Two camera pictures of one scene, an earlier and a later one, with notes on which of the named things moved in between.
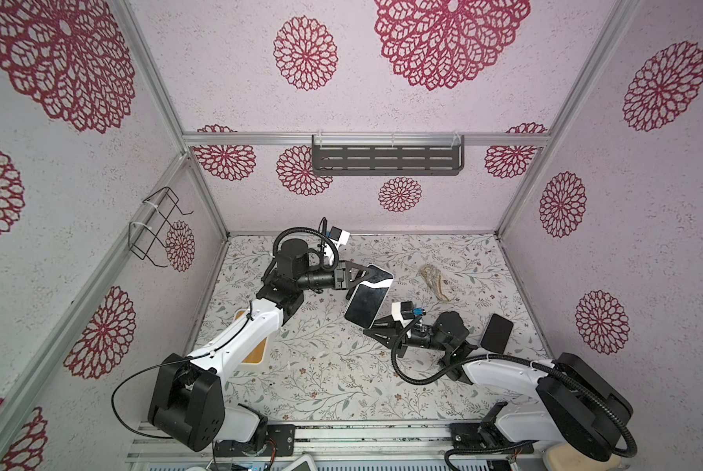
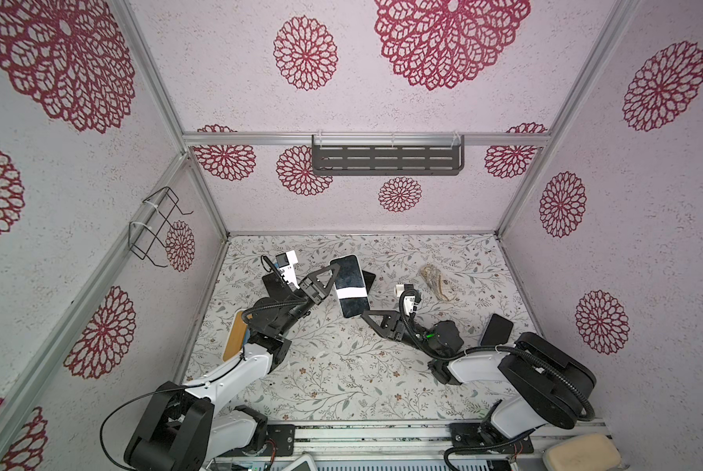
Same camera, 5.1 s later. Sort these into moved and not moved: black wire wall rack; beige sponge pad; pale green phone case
Moved: pale green phone case
Not moved: beige sponge pad; black wire wall rack
